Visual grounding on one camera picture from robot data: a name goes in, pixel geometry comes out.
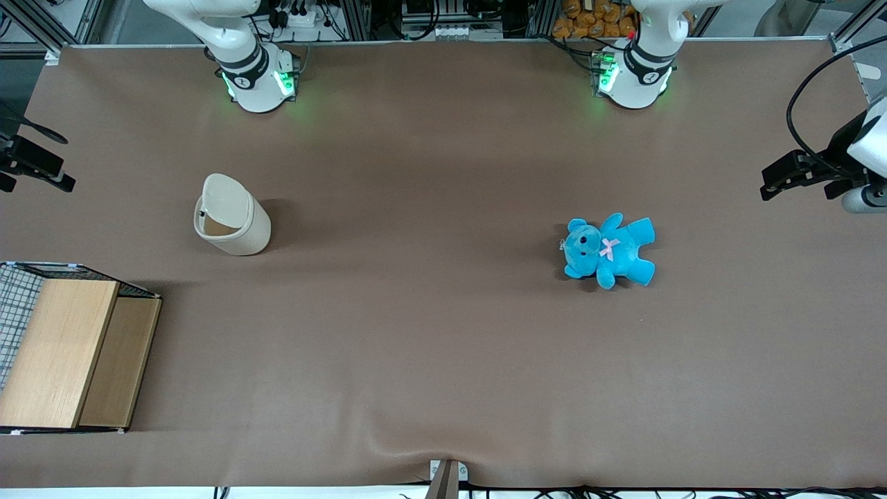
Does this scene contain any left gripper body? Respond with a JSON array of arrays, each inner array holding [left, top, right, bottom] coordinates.
[[826, 97, 887, 182]]

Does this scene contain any beige lidded trash can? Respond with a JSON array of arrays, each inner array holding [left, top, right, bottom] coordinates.
[[193, 173, 272, 256]]

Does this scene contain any large light wooden shelf board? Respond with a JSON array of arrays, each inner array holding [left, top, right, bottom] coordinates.
[[0, 279, 121, 429]]

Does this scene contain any blue teddy bear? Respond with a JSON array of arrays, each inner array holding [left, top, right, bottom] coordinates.
[[559, 213, 656, 290]]

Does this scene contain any small dark wooden shelf board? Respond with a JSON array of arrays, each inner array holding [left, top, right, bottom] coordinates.
[[78, 297, 163, 428]]

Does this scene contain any white power strip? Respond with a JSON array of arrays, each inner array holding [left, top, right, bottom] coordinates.
[[272, 0, 321, 30]]

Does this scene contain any white terminal block row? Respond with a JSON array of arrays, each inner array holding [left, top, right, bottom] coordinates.
[[427, 24, 504, 41]]

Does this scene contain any brown table cover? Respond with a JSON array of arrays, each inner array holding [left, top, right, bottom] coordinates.
[[0, 39, 887, 489]]

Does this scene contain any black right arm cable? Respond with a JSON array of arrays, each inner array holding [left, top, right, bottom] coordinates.
[[0, 99, 69, 145]]

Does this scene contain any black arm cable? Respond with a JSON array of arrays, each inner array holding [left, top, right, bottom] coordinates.
[[787, 35, 887, 167], [0, 99, 69, 145]]

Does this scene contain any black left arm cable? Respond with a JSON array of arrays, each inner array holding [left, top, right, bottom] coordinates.
[[787, 35, 887, 167]]

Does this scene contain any aluminium frame profile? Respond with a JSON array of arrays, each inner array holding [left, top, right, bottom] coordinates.
[[828, 0, 887, 55], [0, 0, 106, 65]]

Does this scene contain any wooden box wire basket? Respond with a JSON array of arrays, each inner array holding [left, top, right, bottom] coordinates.
[[0, 261, 163, 436]]

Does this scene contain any brown camera post with bracket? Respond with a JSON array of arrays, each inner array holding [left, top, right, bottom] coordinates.
[[423, 459, 470, 499]]

